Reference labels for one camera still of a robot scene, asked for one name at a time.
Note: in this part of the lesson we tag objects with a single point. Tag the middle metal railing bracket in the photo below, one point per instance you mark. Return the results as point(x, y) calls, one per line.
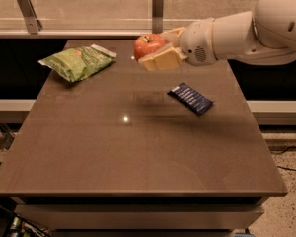
point(157, 16)

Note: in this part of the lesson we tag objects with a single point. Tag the metal railing bracket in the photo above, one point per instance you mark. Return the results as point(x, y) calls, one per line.
point(33, 24)
point(157, 16)

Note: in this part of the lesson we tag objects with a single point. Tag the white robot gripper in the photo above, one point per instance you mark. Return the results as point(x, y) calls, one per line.
point(195, 41)

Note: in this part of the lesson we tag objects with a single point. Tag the green jalapeno chip bag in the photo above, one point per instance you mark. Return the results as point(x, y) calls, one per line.
point(79, 63)

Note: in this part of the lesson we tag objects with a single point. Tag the dark blue snack bar wrapper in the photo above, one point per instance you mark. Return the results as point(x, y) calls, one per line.
point(191, 98)

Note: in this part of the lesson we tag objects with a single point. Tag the glass railing panel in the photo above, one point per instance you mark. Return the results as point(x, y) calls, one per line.
point(116, 14)

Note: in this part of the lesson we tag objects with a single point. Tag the left metal railing bracket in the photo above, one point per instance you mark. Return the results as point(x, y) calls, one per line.
point(33, 24)

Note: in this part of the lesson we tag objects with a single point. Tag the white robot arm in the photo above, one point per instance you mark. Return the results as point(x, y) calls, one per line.
point(264, 36)

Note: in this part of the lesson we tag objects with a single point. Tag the red apple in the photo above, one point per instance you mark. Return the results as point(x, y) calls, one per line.
point(147, 44)

